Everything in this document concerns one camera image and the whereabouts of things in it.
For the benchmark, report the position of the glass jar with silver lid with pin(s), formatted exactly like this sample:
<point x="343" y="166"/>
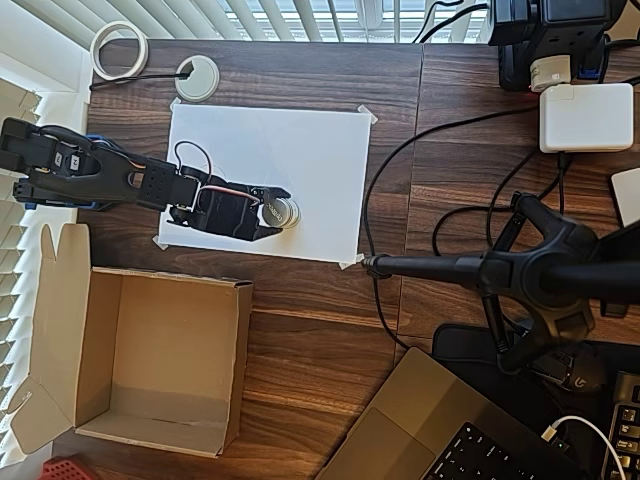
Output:
<point x="280" y="212"/>

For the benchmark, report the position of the black computer mouse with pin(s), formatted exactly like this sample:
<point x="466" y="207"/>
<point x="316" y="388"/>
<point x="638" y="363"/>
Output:
<point x="585" y="370"/>

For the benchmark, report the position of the small white plug adapter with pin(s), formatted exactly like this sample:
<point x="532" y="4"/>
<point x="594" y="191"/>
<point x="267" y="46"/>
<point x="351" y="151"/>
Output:
<point x="550" y="70"/>

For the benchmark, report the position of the cream vertical blinds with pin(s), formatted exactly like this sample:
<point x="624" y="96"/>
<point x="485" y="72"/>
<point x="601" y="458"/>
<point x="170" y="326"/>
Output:
<point x="300" y="20"/>
<point x="15" y="280"/>

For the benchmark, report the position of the masking tape roll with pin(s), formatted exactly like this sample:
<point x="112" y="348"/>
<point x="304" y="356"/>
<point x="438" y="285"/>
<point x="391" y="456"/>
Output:
<point x="144" y="50"/>

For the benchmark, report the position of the grey laptop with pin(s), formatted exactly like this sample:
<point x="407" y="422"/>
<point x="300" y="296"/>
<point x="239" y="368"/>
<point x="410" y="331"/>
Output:
<point x="415" y="400"/>

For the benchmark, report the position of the black keyboard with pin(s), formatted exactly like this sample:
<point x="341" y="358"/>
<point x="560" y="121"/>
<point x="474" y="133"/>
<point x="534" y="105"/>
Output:
<point x="627" y="425"/>

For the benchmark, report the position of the white paper sheet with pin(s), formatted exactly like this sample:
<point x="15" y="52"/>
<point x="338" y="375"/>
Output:
<point x="310" y="150"/>

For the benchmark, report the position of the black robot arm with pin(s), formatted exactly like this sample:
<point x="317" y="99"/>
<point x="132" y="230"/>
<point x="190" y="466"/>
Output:
<point x="115" y="175"/>

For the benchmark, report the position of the white square power adapter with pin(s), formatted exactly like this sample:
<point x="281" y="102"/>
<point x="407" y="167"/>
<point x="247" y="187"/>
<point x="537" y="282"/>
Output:
<point x="585" y="117"/>

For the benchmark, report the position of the open cardboard box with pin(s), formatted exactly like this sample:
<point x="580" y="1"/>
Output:
<point x="165" y="360"/>

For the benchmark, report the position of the red robot arm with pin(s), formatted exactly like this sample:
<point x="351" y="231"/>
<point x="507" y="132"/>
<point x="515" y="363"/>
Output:
<point x="62" y="470"/>

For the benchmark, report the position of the blue plug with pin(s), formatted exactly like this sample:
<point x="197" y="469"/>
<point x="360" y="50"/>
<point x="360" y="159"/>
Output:
<point x="591" y="65"/>

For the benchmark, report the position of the white flat device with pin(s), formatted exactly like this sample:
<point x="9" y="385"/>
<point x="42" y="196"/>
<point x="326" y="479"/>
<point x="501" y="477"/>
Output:
<point x="627" y="197"/>

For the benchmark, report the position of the black tripod stand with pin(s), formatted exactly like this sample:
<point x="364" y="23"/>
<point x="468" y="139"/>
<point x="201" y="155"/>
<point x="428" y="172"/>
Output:
<point x="540" y="270"/>

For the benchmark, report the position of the masking tape piece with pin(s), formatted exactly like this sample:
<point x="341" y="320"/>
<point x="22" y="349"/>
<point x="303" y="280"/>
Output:
<point x="175" y="104"/>
<point x="161" y="242"/>
<point x="368" y="115"/>
<point x="350" y="262"/>

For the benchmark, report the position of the black power strip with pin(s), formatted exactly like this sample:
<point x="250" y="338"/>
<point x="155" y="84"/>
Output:
<point x="565" y="30"/>

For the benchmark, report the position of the black mouse pad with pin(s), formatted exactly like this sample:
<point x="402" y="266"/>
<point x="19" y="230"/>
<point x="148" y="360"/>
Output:
<point x="460" y="345"/>

